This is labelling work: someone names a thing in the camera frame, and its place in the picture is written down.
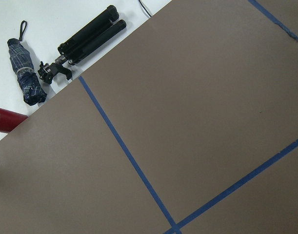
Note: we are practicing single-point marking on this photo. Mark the black folded tripod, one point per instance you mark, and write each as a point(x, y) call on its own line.
point(83, 43)

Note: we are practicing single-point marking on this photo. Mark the blue folded umbrella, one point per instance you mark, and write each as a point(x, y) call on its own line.
point(23, 68)

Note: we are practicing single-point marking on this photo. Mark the red cylinder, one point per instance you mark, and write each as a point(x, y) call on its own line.
point(10, 120)

